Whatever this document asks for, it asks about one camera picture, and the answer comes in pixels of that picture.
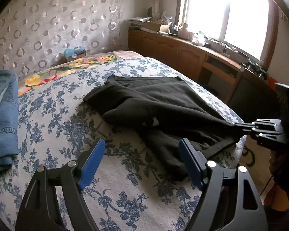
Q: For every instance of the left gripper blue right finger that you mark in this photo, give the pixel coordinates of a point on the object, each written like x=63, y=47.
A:
x=229, y=199

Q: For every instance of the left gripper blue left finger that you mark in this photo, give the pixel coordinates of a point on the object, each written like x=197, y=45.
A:
x=39, y=209

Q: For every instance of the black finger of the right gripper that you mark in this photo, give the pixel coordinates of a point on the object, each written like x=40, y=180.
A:
x=262, y=138
x=268, y=125

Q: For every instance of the black pants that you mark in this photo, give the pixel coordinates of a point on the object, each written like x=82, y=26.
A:
x=163, y=110

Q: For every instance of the long wooden cabinet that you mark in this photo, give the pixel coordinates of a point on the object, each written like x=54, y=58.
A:
x=243, y=88

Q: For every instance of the folded blue jeans stack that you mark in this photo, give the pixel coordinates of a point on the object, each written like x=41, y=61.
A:
x=8, y=118

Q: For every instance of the blue floral bedspread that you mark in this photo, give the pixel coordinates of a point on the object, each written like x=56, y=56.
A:
x=129, y=190

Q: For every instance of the bright window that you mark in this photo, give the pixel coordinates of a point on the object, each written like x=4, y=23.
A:
x=248, y=26

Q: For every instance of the white bottle on cabinet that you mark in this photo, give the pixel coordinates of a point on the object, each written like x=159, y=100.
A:
x=183, y=31

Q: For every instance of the colourful flower blanket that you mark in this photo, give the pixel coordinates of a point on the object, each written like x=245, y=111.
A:
x=42, y=77

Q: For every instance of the cardboard box on cabinet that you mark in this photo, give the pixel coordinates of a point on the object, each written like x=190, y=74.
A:
x=156, y=27

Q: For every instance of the cardboard box with blue cloth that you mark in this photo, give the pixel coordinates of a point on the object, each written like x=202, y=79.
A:
x=73, y=54

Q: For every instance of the circle patterned curtain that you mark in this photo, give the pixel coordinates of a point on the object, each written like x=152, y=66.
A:
x=34, y=34

